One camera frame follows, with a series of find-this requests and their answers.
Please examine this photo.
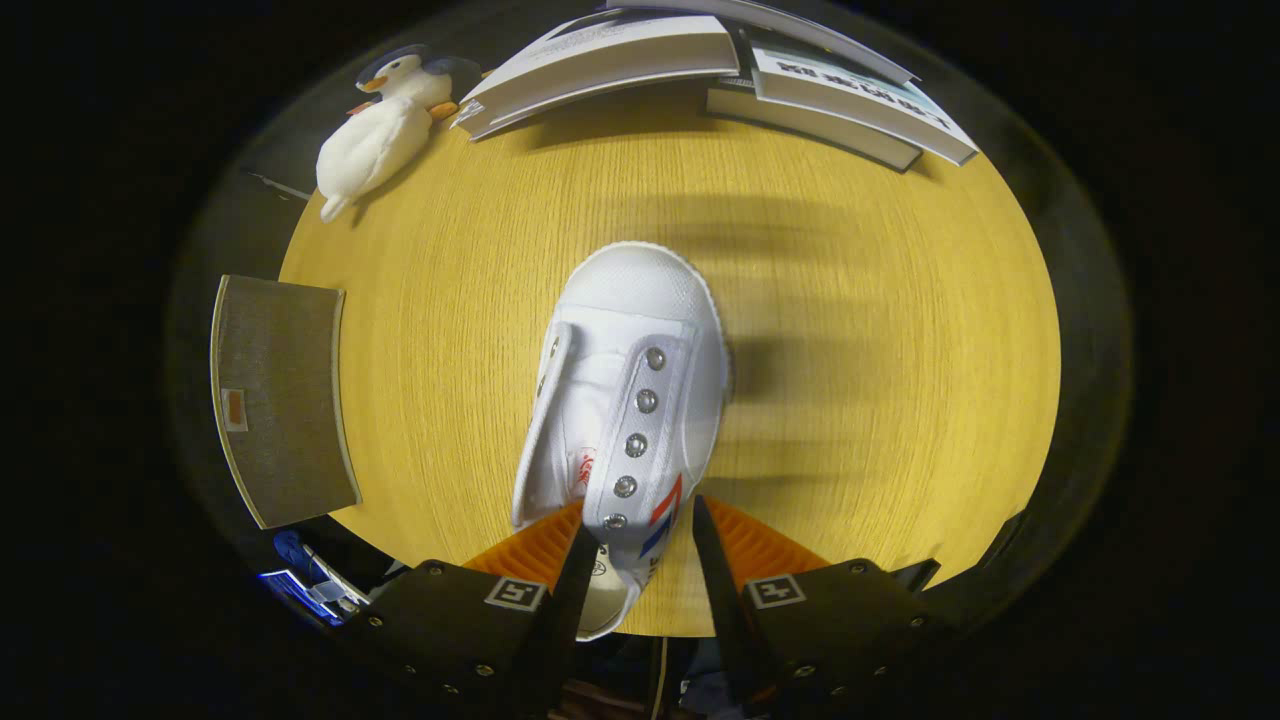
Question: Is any blue picture cover book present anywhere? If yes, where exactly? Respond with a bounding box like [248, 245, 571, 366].
[605, 0, 921, 86]

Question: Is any white canvas shoe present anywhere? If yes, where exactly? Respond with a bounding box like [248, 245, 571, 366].
[510, 242, 731, 641]

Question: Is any teal and white book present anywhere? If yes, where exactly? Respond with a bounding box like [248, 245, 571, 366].
[745, 35, 981, 167]

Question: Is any penguin plush toy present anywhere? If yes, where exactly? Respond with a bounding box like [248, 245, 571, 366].
[316, 44, 481, 223]

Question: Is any thin dark-edged book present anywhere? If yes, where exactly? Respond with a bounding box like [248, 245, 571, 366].
[705, 85, 923, 173]

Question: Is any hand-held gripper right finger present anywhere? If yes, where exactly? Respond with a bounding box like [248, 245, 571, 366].
[692, 494, 931, 713]

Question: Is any blue printed leaflet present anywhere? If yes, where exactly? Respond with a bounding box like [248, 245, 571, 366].
[258, 568, 351, 629]

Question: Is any large white book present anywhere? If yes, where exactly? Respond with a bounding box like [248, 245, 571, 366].
[455, 12, 741, 141]

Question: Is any grey fabric storage box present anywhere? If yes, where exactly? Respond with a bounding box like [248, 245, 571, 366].
[210, 275, 363, 531]

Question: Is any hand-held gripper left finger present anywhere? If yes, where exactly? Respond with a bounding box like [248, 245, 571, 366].
[345, 500, 601, 720]

